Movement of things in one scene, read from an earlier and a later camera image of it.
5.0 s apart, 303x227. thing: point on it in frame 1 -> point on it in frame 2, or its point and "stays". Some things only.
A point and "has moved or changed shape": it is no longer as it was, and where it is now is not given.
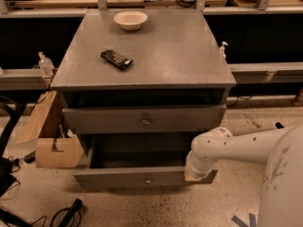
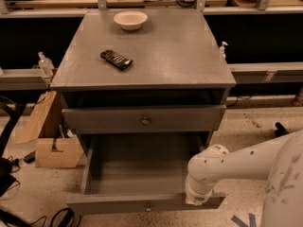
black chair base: (7, 178) stays
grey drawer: (138, 162) has moved or changed shape
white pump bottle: (222, 53) stays
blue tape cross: (240, 223) stays
